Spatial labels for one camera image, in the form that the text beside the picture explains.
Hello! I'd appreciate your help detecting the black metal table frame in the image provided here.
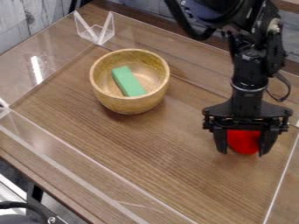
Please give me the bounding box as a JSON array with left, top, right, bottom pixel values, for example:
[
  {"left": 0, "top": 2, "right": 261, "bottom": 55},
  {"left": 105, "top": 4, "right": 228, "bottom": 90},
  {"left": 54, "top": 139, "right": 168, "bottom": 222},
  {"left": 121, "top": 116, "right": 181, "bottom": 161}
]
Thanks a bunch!
[{"left": 27, "top": 182, "right": 85, "bottom": 224}]

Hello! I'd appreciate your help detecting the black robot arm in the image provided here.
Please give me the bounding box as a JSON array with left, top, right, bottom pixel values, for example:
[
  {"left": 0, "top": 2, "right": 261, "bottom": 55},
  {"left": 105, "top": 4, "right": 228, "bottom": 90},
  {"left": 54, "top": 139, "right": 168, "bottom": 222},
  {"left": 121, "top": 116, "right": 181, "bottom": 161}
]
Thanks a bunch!
[{"left": 165, "top": 0, "right": 294, "bottom": 155}]

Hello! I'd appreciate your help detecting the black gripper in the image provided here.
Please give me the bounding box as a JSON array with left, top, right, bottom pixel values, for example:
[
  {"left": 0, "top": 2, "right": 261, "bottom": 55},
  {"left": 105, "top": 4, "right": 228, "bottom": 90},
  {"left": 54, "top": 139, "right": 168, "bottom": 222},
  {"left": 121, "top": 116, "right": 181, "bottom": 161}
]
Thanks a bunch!
[{"left": 202, "top": 82, "right": 294, "bottom": 156}]

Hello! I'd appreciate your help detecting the clear acrylic corner bracket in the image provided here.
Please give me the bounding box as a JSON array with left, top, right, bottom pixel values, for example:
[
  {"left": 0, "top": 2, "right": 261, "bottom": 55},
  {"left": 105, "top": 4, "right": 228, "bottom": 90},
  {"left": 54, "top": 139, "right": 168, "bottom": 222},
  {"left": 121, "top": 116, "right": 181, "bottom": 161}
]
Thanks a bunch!
[{"left": 74, "top": 10, "right": 115, "bottom": 46}]

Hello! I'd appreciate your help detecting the wooden bowl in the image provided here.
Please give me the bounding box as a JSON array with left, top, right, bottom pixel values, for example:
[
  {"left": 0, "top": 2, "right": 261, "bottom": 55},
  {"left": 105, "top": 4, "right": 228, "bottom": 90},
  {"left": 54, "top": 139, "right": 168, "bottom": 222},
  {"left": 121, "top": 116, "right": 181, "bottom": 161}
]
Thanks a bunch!
[{"left": 89, "top": 49, "right": 172, "bottom": 115}]

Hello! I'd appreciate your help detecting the black cable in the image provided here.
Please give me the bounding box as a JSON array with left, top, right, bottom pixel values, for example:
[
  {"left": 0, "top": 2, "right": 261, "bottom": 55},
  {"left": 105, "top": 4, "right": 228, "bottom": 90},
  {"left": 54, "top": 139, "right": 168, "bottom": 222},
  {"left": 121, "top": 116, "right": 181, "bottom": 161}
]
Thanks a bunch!
[{"left": 0, "top": 200, "right": 49, "bottom": 224}]

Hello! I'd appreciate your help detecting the green rectangular block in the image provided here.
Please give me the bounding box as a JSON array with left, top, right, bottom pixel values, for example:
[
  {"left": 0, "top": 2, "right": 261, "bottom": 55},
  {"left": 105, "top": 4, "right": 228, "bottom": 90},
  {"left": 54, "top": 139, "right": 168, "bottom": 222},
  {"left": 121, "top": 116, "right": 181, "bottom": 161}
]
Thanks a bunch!
[{"left": 113, "top": 66, "right": 147, "bottom": 97}]

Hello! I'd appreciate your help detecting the clear acrylic tray wall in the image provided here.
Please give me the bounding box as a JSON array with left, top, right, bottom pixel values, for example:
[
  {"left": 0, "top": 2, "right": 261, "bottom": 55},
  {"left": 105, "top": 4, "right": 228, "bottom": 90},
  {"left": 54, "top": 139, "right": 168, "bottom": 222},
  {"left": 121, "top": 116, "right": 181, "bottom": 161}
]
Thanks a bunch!
[{"left": 0, "top": 100, "right": 197, "bottom": 224}]

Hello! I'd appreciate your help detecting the red plush fruit green stem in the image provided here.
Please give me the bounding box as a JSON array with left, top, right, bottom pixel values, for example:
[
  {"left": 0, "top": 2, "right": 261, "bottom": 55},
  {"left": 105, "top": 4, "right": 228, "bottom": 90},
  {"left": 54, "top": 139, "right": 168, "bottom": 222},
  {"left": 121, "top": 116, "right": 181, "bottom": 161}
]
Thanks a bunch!
[{"left": 229, "top": 129, "right": 261, "bottom": 155}]

